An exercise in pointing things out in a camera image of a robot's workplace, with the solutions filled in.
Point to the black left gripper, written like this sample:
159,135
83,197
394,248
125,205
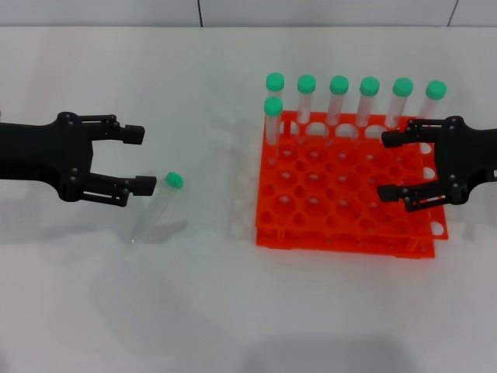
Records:
42,151

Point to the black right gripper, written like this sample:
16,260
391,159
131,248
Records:
466,155

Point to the clear test tube green cap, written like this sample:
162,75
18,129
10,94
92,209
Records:
306,84
369,86
436,89
402,87
339,84
275,81
173,179
273,106

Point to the orange test tube rack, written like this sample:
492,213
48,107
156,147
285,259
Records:
330,182

